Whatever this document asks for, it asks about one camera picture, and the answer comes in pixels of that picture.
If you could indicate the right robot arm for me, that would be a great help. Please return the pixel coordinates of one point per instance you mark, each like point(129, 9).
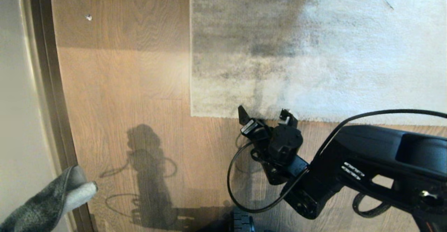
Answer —
point(370, 148)

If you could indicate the dark brown baseboard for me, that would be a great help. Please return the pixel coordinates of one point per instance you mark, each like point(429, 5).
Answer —
point(52, 85)

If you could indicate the light grey rug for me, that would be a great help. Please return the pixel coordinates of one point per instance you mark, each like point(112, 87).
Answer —
point(349, 68)

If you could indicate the grey cloth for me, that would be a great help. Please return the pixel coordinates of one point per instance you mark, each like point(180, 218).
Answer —
point(45, 204)

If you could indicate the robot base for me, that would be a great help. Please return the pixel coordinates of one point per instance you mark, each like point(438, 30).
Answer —
point(242, 222)

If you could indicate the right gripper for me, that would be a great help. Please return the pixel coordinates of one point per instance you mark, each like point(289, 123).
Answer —
point(286, 141)

